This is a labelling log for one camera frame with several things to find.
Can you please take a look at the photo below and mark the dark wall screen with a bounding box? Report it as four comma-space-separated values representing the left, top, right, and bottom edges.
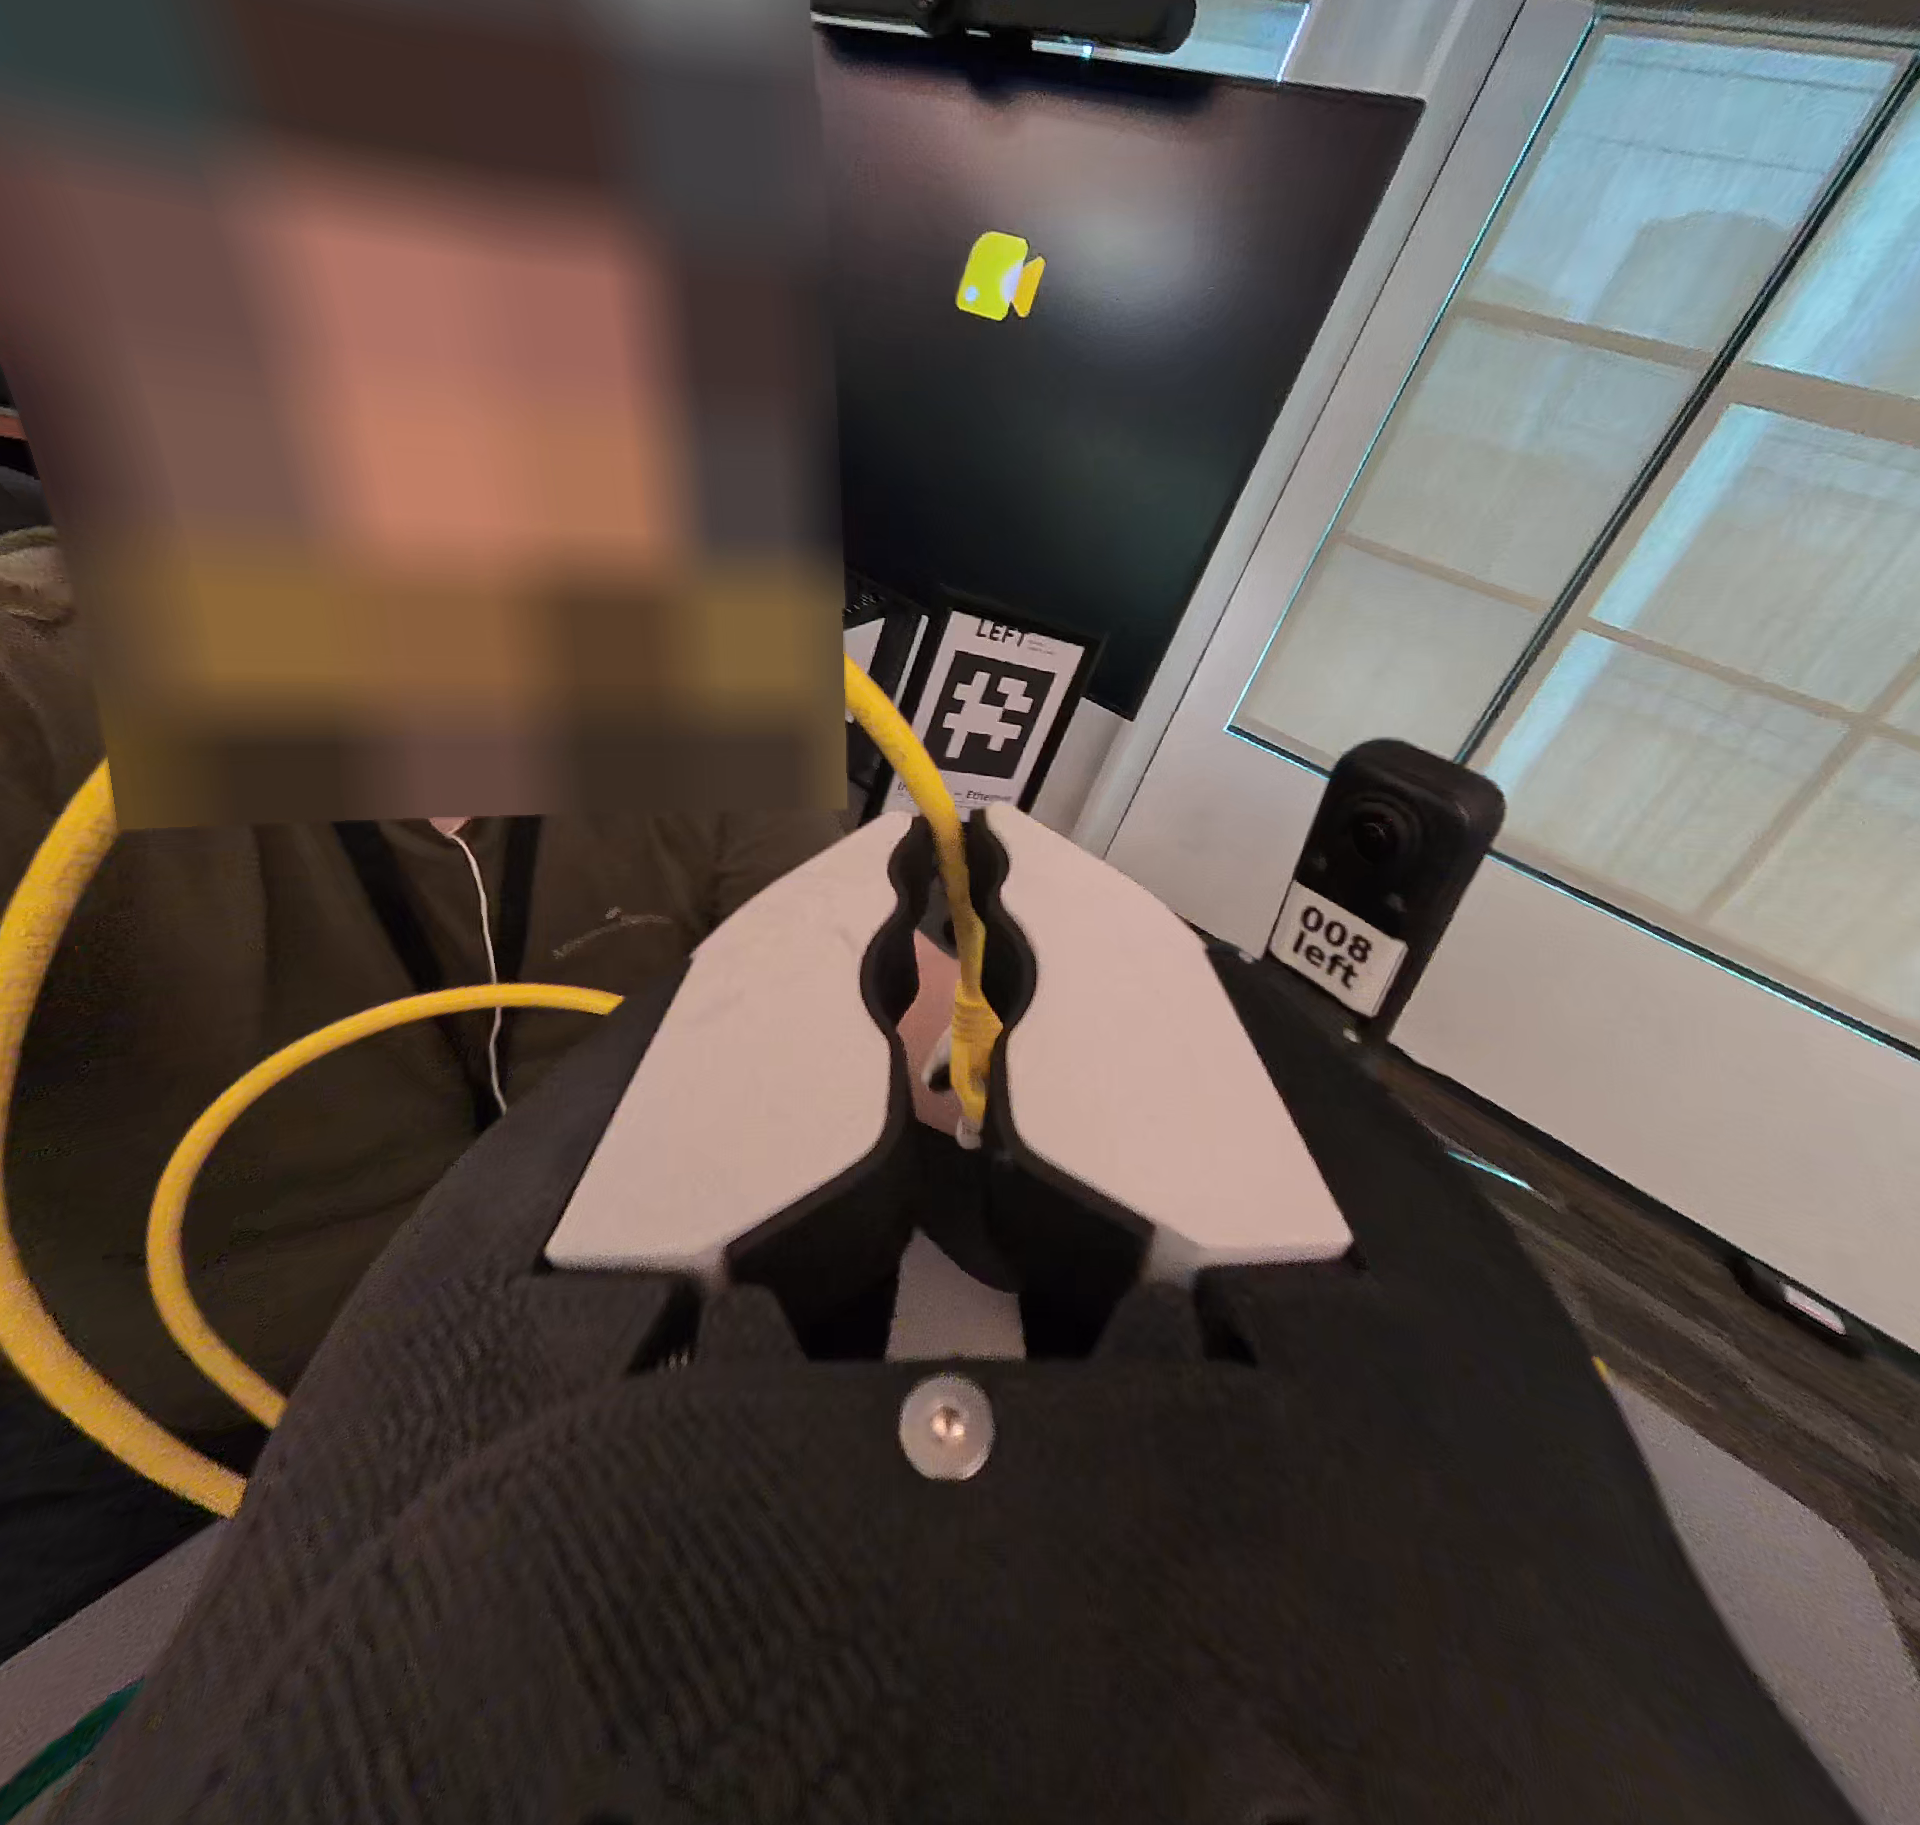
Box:
810, 27, 1430, 726

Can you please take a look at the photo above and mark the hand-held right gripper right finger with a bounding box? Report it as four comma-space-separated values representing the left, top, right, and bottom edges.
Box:
967, 806, 1356, 1358

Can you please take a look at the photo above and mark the green ethernet cable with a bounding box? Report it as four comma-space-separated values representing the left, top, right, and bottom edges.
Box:
0, 1680, 148, 1825

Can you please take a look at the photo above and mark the frosted glass window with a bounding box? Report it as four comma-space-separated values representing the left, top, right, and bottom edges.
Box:
1228, 7, 1920, 1065

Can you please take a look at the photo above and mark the person's olive clothing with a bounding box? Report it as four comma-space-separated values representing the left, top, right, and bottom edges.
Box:
0, 523, 844, 1664

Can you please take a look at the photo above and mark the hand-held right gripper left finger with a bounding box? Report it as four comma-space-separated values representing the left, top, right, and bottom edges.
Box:
543, 812, 919, 1358

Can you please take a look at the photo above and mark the small black floor device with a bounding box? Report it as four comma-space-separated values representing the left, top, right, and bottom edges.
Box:
1732, 1252, 1879, 1358

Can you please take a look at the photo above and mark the marker sign on easel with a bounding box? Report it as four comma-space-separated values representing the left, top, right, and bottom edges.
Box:
897, 586, 1110, 817

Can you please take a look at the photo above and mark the yellow ethernet cable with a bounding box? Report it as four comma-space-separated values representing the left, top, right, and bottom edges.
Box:
0, 651, 1037, 1524

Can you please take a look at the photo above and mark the thin white cable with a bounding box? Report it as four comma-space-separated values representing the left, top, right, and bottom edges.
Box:
426, 814, 512, 1123

